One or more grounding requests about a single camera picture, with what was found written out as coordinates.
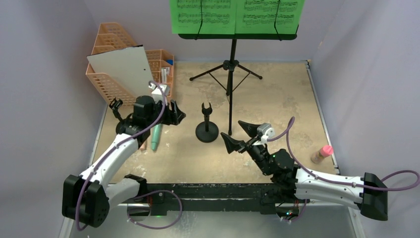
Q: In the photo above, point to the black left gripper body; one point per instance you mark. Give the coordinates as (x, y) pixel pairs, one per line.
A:
(165, 118)

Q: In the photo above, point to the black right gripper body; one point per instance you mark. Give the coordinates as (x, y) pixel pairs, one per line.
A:
(246, 143)

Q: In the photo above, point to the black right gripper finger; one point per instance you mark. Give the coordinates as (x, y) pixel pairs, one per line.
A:
(252, 130)
(232, 144)

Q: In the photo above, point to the mint green toy microphone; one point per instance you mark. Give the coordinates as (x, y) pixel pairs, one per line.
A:
(155, 139)

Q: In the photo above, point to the black round microphone stand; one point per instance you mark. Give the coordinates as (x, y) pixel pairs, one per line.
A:
(114, 106)

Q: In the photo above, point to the black music stand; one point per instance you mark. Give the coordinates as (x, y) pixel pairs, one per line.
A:
(232, 63)

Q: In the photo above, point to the green sheet music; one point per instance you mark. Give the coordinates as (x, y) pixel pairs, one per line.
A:
(268, 16)
(203, 16)

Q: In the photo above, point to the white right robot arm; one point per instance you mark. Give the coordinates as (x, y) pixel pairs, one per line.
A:
(368, 193)

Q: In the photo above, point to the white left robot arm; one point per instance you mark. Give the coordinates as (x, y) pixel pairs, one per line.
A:
(87, 198)

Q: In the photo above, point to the white marker tube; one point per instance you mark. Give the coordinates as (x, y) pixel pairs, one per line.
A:
(167, 72)

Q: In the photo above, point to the grey folder board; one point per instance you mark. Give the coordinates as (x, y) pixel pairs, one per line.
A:
(128, 66)

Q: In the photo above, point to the pink round object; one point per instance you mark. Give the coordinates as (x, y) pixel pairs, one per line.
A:
(324, 152)

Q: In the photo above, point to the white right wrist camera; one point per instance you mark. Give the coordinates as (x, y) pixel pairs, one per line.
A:
(264, 132)

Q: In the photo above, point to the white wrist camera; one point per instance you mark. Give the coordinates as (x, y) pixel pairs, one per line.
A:
(264, 132)
(159, 92)

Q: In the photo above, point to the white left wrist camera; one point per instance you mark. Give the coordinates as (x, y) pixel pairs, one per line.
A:
(159, 92)

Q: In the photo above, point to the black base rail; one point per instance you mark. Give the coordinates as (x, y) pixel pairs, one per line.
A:
(265, 198)

